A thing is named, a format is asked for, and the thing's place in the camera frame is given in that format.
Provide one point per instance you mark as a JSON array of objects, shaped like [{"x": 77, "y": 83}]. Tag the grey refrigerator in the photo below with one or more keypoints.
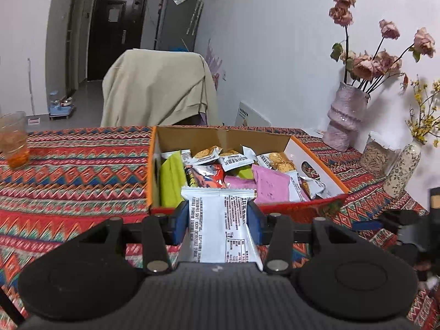
[{"x": 172, "y": 24}]

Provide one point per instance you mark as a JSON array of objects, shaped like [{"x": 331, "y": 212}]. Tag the clear jar of seeds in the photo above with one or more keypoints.
[{"x": 374, "y": 158}]

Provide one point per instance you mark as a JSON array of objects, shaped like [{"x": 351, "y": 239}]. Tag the white door notice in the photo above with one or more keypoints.
[{"x": 114, "y": 13}]

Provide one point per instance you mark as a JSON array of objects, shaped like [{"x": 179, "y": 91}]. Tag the clear glass cup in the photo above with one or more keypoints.
[{"x": 13, "y": 144}]

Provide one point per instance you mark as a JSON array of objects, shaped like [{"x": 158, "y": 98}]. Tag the green snack packet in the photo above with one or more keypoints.
[
  {"x": 172, "y": 182},
  {"x": 242, "y": 172}
]

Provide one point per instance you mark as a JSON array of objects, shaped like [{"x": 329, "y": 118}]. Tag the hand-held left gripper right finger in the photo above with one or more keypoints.
[{"x": 254, "y": 225}]

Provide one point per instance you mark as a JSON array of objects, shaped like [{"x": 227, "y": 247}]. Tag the red patterned tablecloth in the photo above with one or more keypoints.
[{"x": 86, "y": 178}]

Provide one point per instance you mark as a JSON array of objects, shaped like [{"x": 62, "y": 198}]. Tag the black door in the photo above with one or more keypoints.
[{"x": 103, "y": 48}]

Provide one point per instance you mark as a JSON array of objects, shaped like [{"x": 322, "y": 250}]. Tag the dried pink roses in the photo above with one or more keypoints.
[{"x": 364, "y": 67}]

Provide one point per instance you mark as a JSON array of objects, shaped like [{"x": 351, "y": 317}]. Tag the white printed board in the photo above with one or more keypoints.
[{"x": 252, "y": 115}]

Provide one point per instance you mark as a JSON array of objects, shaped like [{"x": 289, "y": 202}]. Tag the pink snack packet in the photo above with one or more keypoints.
[
  {"x": 240, "y": 183},
  {"x": 271, "y": 185}
]

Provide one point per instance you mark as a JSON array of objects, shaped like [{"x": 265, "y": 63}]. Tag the folded white umbrella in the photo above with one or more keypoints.
[{"x": 196, "y": 12}]

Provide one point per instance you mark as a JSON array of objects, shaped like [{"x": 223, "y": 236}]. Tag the orange cardboard box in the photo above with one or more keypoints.
[{"x": 220, "y": 141}]

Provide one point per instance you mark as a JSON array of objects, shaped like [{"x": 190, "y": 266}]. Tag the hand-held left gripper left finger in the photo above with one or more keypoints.
[{"x": 180, "y": 225}]

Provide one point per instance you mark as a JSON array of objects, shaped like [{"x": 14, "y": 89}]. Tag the blue pet feeder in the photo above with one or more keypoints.
[{"x": 62, "y": 108}]

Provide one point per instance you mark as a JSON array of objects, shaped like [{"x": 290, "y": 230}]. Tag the large red snack bag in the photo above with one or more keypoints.
[{"x": 209, "y": 178}]

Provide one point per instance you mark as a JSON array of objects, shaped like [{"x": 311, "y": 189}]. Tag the yellow flower branches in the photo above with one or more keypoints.
[{"x": 421, "y": 123}]

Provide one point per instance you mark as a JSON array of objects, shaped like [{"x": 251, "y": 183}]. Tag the beige cloth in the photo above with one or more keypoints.
[{"x": 154, "y": 86}]

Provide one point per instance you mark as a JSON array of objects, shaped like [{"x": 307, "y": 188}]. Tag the pile of white gold packets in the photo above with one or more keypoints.
[{"x": 237, "y": 161}]

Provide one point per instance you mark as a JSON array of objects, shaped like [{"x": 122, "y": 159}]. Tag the purple garment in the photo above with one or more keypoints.
[{"x": 203, "y": 118}]

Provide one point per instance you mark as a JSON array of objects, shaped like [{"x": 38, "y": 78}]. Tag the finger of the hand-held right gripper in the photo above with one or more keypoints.
[
  {"x": 364, "y": 226},
  {"x": 435, "y": 198}
]

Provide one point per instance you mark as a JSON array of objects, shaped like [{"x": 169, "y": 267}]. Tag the floral patterned slim vase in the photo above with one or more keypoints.
[{"x": 402, "y": 168}]

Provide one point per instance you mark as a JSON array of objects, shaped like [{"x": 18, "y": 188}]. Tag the white snack packet black text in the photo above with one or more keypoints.
[{"x": 216, "y": 227}]

